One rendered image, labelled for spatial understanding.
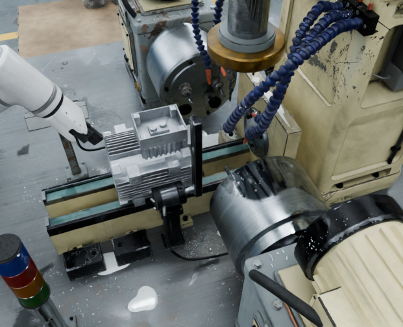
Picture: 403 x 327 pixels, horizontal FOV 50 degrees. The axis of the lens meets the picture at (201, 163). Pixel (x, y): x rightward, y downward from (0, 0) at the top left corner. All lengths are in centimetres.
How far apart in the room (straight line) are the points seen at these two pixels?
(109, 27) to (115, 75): 164
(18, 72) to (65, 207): 47
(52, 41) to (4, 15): 87
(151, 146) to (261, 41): 36
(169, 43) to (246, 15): 44
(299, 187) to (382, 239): 32
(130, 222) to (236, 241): 41
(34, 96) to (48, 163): 56
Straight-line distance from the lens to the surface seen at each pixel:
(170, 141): 107
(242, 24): 96
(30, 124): 128
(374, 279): 64
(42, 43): 339
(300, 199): 91
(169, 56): 131
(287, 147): 110
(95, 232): 124
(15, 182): 151
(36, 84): 100
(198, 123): 91
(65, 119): 104
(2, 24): 405
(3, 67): 96
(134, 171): 106
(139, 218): 124
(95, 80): 182
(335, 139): 113
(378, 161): 134
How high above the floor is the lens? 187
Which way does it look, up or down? 48 degrees down
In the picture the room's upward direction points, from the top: straight up
